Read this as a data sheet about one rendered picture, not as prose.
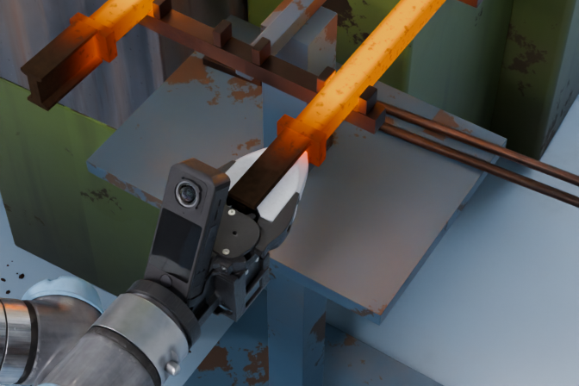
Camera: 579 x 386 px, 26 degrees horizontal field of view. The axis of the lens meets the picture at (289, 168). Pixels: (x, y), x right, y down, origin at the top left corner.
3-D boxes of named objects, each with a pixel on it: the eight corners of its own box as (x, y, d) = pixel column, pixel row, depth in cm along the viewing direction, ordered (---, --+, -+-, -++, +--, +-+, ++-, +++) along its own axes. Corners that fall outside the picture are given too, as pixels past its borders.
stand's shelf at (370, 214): (379, 326, 135) (380, 315, 133) (87, 171, 149) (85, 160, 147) (505, 149, 151) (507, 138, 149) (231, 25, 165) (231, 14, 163)
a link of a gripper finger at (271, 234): (270, 187, 112) (209, 250, 107) (270, 174, 111) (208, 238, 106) (313, 211, 110) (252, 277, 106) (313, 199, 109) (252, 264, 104)
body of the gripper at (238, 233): (207, 240, 116) (126, 333, 109) (202, 180, 109) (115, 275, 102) (277, 277, 113) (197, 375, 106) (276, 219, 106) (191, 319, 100)
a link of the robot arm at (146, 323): (82, 311, 100) (164, 359, 97) (118, 271, 102) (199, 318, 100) (93, 361, 106) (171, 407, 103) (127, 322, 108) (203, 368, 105)
